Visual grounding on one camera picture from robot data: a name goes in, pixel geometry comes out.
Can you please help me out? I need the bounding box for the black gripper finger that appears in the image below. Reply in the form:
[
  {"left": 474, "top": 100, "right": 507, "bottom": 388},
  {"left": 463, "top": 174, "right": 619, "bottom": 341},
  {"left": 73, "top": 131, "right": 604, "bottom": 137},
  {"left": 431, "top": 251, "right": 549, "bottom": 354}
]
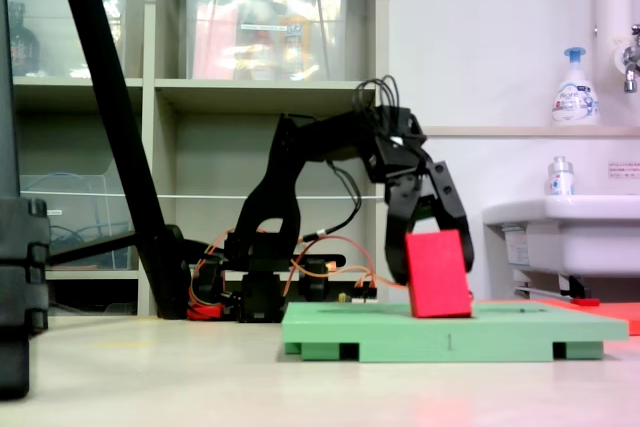
[
  {"left": 422, "top": 160, "right": 475, "bottom": 273},
  {"left": 383, "top": 174, "right": 426, "bottom": 286}
]

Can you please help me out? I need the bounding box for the red square block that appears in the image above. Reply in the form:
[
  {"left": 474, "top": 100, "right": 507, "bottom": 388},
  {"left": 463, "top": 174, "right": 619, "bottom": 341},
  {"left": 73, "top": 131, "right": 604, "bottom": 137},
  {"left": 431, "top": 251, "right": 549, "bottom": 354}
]
[{"left": 403, "top": 228, "right": 475, "bottom": 320}]

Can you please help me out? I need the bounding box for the green shape sorter board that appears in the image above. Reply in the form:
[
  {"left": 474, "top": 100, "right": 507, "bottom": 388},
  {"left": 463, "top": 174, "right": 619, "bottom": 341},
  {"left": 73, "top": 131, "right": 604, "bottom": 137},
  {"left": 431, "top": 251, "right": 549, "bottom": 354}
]
[{"left": 279, "top": 299, "right": 630, "bottom": 363}]

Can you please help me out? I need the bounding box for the large orange foam board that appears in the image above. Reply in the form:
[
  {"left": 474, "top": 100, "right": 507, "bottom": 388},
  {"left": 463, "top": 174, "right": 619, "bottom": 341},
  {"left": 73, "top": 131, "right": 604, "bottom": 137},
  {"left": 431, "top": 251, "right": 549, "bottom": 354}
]
[{"left": 477, "top": 297, "right": 574, "bottom": 305}]

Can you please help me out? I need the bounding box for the small clear bottle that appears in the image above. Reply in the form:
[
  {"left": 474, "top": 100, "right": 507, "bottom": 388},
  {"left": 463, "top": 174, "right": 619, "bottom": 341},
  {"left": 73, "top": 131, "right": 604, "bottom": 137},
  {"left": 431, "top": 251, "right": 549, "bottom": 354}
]
[{"left": 546, "top": 155, "right": 576, "bottom": 197}]

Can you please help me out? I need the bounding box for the large clear storage bin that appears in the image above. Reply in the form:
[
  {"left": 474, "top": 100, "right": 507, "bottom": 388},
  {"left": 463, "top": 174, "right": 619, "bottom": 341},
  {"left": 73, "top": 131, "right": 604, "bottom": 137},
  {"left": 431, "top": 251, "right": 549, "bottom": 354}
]
[{"left": 182, "top": 0, "right": 351, "bottom": 82}]

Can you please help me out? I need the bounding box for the white sink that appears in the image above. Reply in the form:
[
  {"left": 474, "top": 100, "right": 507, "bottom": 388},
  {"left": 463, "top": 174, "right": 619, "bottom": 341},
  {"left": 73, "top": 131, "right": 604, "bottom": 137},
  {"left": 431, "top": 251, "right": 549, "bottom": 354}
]
[{"left": 481, "top": 194, "right": 640, "bottom": 279}]

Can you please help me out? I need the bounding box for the grey shelf unit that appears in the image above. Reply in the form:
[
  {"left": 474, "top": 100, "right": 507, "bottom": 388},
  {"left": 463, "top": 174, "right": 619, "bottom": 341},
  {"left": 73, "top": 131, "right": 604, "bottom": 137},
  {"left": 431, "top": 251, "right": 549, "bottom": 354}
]
[{"left": 0, "top": 0, "right": 391, "bottom": 318}]

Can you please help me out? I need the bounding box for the white orange spray bottle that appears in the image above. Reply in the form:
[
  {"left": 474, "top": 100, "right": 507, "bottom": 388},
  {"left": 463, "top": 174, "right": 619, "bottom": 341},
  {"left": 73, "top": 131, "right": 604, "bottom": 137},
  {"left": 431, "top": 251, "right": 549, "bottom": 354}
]
[{"left": 278, "top": 0, "right": 317, "bottom": 81}]

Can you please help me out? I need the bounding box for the white blue soap dispenser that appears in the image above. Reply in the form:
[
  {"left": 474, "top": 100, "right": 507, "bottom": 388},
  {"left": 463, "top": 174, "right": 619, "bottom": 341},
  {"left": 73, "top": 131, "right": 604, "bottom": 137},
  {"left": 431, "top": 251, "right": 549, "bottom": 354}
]
[{"left": 551, "top": 45, "right": 601, "bottom": 127}]

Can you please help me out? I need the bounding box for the pink packet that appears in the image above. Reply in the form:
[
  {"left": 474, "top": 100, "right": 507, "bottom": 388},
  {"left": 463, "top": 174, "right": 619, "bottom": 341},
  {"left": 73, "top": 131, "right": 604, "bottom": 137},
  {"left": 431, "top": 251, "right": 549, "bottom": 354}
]
[{"left": 192, "top": 0, "right": 240, "bottom": 81}]

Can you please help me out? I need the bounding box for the metal faucet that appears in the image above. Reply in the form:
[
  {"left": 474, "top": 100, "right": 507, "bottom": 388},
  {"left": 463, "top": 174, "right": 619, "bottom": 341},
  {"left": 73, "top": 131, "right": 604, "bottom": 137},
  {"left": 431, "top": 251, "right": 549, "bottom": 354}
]
[{"left": 621, "top": 23, "right": 640, "bottom": 95}]

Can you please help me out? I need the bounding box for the black tripod leg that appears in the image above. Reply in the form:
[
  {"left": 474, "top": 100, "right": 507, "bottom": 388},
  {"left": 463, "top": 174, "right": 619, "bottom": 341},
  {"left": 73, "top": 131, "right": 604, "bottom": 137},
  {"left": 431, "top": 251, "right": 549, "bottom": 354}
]
[
  {"left": 0, "top": 0, "right": 22, "bottom": 198},
  {"left": 51, "top": 0, "right": 194, "bottom": 321}
]

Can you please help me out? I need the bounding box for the thin black tripod brace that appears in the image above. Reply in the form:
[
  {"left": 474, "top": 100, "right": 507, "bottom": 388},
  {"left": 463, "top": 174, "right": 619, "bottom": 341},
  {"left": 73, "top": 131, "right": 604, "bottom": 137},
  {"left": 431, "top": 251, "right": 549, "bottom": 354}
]
[{"left": 47, "top": 229, "right": 169, "bottom": 268}]

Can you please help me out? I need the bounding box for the notched black stack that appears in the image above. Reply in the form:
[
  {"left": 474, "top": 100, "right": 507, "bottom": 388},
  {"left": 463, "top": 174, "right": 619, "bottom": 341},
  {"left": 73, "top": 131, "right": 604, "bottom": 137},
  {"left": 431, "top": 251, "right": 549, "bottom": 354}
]
[{"left": 0, "top": 195, "right": 52, "bottom": 402}]

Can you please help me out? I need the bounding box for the dark glass bottle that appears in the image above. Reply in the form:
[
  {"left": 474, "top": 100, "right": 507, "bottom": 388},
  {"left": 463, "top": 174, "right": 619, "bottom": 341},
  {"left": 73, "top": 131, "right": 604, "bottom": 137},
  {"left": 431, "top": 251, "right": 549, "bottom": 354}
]
[{"left": 7, "top": 0, "right": 42, "bottom": 78}]

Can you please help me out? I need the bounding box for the long black cable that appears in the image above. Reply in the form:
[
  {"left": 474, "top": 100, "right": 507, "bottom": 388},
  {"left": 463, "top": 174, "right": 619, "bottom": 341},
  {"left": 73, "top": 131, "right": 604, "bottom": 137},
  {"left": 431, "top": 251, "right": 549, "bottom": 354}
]
[{"left": 299, "top": 160, "right": 365, "bottom": 244}]

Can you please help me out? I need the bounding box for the orange wire loop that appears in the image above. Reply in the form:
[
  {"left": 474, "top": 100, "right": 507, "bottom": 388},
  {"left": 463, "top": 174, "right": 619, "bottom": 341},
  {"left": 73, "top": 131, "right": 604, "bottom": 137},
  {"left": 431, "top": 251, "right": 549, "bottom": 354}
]
[{"left": 319, "top": 232, "right": 410, "bottom": 293}]

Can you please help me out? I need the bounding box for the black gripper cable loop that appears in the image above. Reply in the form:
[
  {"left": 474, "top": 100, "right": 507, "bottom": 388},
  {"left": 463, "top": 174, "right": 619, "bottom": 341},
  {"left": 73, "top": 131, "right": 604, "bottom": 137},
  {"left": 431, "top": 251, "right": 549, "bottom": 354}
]
[{"left": 351, "top": 74, "right": 402, "bottom": 116}]

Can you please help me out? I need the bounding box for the circuit board with wires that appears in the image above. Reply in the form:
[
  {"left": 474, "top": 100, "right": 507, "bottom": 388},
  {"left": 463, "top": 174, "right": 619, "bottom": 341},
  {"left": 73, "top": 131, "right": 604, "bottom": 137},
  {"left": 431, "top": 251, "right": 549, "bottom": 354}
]
[{"left": 337, "top": 286, "right": 380, "bottom": 305}]

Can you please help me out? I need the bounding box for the red print wall sign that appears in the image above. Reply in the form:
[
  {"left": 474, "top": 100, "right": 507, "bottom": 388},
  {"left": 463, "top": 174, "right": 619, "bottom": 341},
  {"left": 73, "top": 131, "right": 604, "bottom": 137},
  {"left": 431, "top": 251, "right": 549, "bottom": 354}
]
[{"left": 607, "top": 160, "right": 640, "bottom": 180}]

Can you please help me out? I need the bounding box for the white cord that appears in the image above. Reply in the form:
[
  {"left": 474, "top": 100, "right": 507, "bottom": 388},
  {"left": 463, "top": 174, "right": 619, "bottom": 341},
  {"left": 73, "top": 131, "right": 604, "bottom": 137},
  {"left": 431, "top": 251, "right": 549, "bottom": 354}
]
[{"left": 19, "top": 187, "right": 398, "bottom": 201}]

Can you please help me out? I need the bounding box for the clear bin with cables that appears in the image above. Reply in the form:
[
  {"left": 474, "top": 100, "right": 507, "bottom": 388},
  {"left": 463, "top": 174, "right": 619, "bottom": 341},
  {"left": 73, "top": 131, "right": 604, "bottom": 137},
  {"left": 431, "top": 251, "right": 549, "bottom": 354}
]
[{"left": 19, "top": 160, "right": 141, "bottom": 272}]

